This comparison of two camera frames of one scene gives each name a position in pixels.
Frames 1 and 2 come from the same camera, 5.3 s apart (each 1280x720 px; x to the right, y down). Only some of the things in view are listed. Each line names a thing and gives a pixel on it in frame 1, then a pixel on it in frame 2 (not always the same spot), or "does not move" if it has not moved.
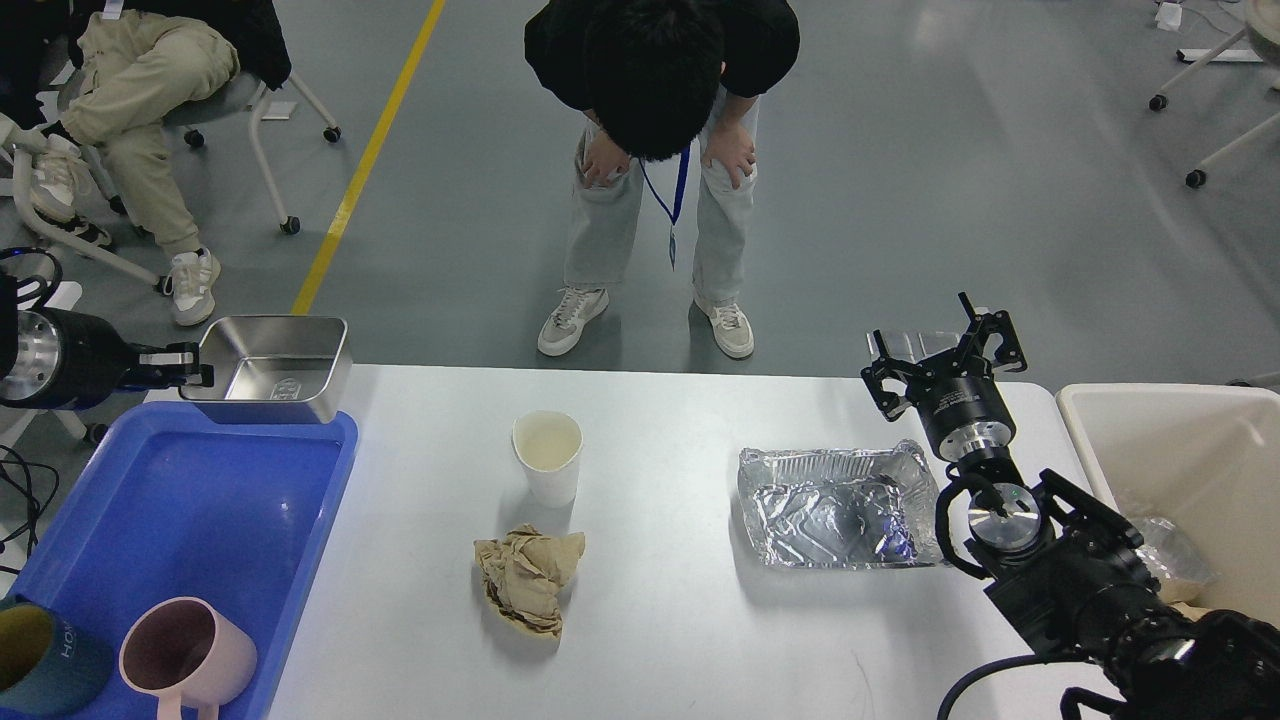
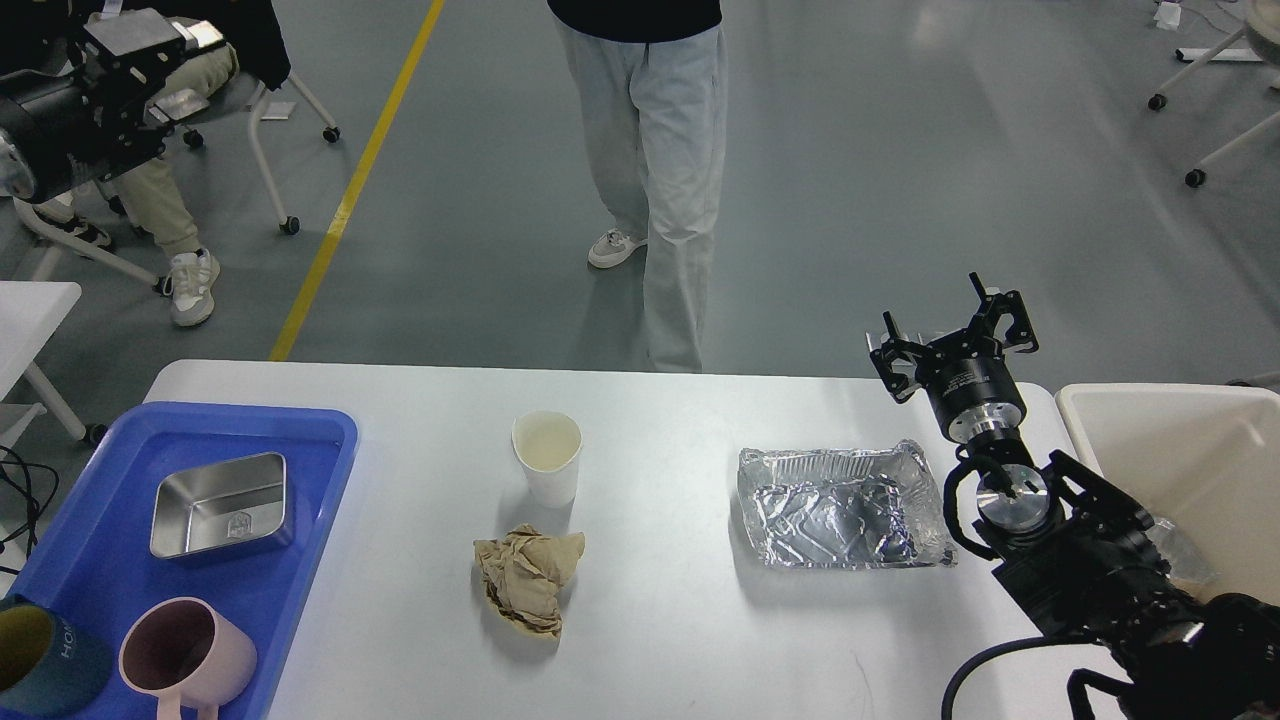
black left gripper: x=68 y=359 → x=121 y=64
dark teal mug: x=49 y=664 does not move
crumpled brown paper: x=525 y=573 does not move
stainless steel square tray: x=273 y=369 → x=227 y=507
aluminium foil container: x=841 y=507 does not move
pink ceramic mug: x=187 y=654 does not move
